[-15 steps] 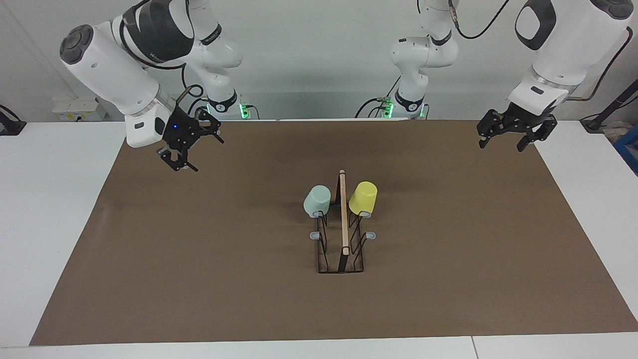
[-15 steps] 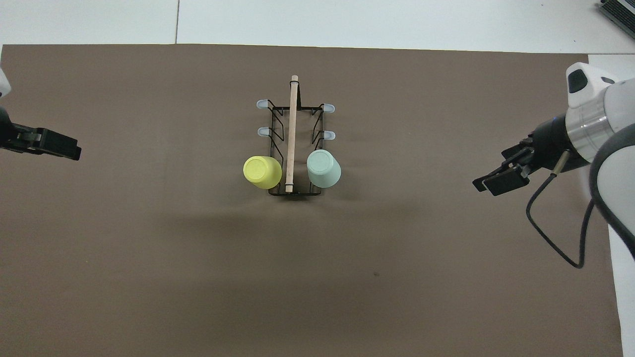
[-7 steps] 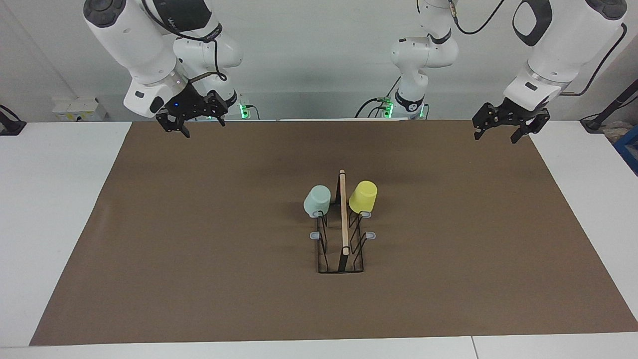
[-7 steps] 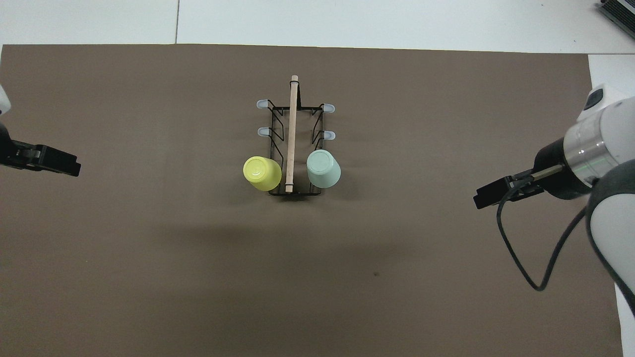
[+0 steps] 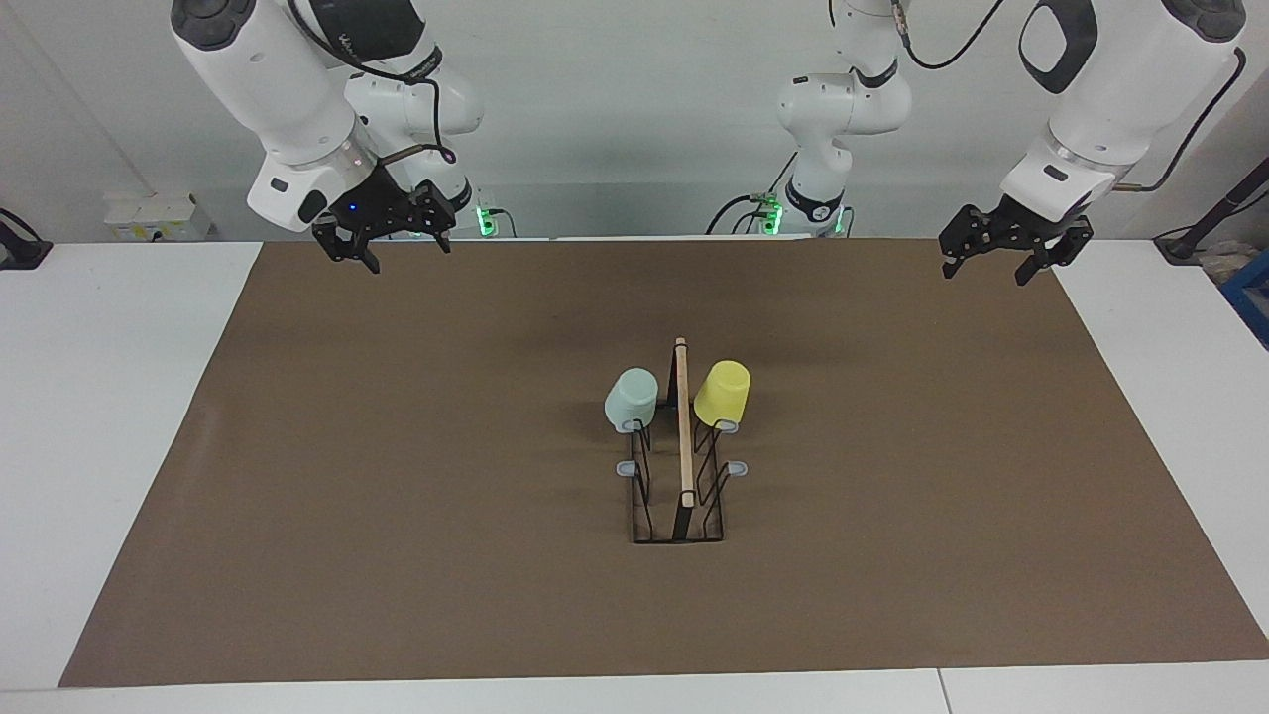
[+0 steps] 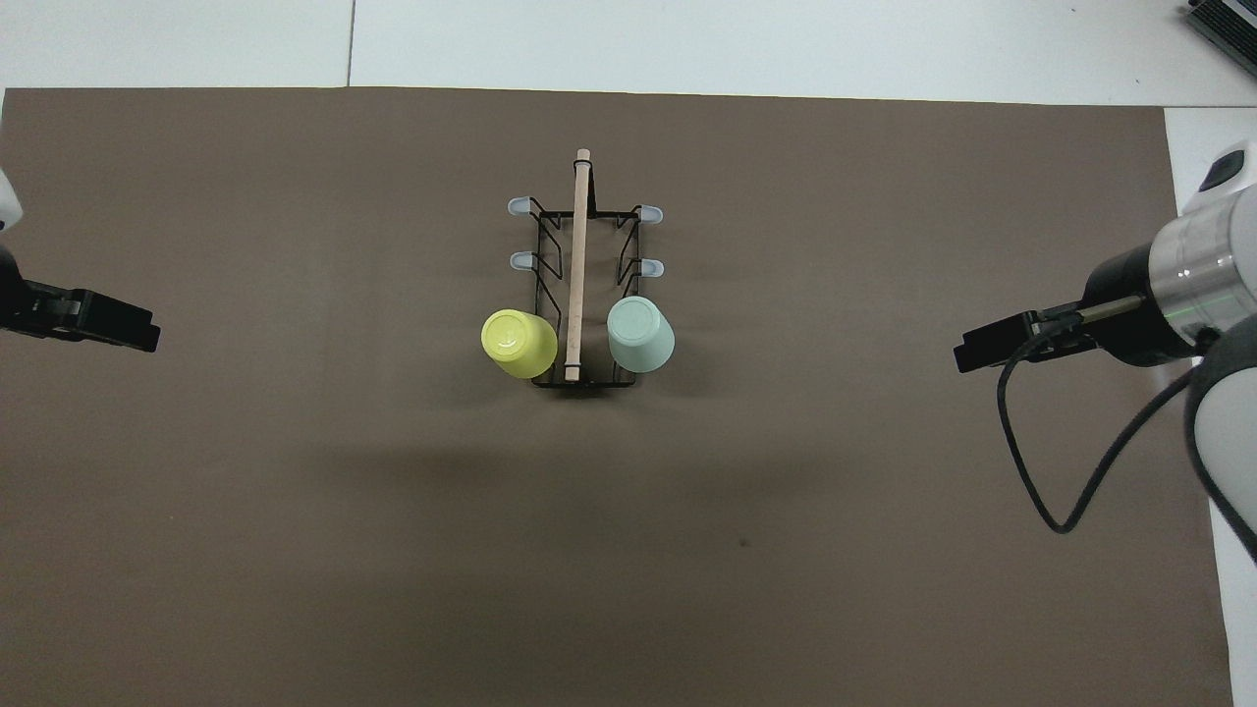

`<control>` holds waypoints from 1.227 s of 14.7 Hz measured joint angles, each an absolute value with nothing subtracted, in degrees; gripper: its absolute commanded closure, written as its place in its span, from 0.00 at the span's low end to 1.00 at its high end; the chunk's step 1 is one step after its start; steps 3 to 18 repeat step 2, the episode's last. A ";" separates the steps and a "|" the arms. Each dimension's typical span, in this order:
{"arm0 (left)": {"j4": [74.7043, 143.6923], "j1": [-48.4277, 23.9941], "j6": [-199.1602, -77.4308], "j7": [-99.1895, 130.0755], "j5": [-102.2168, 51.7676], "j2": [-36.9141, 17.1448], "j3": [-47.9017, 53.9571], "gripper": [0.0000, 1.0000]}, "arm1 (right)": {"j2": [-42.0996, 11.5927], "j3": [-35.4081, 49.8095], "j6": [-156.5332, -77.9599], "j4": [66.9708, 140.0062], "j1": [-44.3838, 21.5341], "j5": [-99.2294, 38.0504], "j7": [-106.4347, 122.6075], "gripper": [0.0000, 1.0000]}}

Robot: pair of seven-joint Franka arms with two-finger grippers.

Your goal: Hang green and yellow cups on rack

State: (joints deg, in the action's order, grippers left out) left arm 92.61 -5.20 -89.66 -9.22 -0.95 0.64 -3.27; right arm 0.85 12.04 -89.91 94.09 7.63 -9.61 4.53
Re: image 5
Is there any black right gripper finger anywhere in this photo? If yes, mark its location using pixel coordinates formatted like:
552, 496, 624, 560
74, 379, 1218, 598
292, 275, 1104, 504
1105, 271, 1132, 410
311, 218, 384, 276
411, 180, 458, 255

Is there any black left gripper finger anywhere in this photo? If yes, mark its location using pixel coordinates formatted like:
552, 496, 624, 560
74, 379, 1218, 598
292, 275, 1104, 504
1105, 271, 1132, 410
938, 203, 1000, 280
1013, 220, 1096, 288

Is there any pale green plastic cup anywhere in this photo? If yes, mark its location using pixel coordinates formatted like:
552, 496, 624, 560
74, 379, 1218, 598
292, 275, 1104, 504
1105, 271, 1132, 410
604, 368, 660, 433

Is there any yellow plastic cup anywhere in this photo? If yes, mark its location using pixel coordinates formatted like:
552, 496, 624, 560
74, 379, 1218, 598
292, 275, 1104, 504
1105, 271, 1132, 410
693, 359, 751, 429

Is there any black stand pole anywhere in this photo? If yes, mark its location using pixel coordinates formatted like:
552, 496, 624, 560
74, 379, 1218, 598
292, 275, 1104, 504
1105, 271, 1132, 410
1153, 157, 1269, 265

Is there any white power socket box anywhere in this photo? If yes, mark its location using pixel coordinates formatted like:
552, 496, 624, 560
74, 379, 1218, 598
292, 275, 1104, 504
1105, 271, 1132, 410
103, 193, 215, 243

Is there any brown table mat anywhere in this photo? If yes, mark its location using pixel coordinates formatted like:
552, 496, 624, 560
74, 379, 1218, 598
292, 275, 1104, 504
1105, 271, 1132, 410
58, 238, 1269, 688

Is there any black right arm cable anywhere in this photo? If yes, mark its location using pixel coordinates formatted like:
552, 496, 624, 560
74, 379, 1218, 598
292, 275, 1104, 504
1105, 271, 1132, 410
286, 0, 459, 168

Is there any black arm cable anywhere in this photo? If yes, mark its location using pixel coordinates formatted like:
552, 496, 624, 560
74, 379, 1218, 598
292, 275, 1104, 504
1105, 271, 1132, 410
286, 0, 459, 168
890, 0, 1247, 194

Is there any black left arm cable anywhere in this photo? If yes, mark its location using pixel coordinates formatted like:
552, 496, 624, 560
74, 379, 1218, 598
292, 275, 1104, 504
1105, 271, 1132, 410
890, 0, 1247, 194

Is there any black left base cable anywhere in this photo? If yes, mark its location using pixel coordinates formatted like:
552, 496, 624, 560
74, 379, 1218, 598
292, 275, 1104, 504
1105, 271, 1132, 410
706, 147, 800, 237

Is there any black wire cup rack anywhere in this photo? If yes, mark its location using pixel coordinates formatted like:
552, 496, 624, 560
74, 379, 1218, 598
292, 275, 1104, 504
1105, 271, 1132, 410
615, 337, 750, 544

